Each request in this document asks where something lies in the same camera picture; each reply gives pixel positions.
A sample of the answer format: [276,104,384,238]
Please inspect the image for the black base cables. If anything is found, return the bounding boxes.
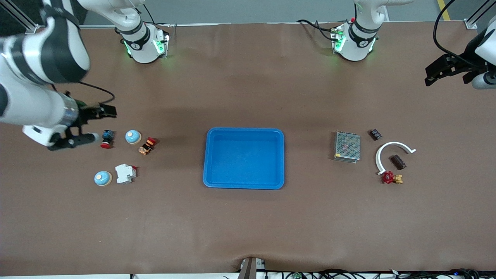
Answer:
[130,0,171,28]
[296,19,339,41]

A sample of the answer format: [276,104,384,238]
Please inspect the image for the metal mesh power supply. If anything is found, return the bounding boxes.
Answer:
[334,131,361,164]

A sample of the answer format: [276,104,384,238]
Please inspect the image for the white curved plastic arc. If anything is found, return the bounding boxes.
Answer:
[375,141,417,176]

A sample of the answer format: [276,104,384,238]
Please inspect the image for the black right base cables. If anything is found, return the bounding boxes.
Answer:
[130,0,171,28]

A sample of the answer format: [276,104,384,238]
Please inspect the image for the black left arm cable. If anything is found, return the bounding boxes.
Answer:
[433,0,483,70]

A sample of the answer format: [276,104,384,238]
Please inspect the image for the grey camera stand mount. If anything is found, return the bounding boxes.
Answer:
[237,257,266,279]

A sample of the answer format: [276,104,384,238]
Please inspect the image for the white circuit breaker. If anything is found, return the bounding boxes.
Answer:
[115,164,138,184]

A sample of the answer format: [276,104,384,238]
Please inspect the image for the red handle brass valve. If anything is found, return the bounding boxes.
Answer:
[381,170,403,184]

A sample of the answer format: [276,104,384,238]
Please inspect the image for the black left base cables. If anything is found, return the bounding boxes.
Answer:
[296,19,339,41]

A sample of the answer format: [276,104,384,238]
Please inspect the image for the blue plastic tray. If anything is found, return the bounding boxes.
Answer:
[203,127,285,190]

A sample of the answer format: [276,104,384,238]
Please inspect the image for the orange red push button switch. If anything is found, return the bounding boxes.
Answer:
[139,137,158,155]

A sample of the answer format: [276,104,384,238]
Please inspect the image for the aluminium frame post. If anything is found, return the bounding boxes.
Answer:
[0,0,39,39]
[464,0,496,29]

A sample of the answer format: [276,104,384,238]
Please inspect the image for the blue red emergency stop button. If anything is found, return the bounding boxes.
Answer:
[100,129,115,149]

